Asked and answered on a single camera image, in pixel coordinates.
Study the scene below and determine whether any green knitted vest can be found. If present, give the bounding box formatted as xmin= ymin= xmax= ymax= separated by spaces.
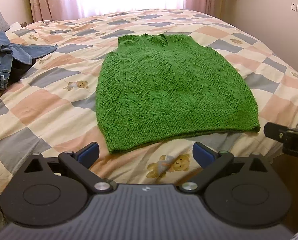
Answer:
xmin=95 ymin=34 xmax=260 ymax=153

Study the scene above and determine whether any blue denim clothes pile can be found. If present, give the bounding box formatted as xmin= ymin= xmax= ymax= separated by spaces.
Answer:
xmin=0 ymin=32 xmax=57 ymax=91

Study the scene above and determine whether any checkered teddy bear quilt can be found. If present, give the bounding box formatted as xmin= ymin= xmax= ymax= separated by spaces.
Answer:
xmin=0 ymin=9 xmax=298 ymax=193

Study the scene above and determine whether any white wall socket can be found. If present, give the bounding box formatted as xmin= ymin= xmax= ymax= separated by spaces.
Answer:
xmin=291 ymin=2 xmax=298 ymax=13

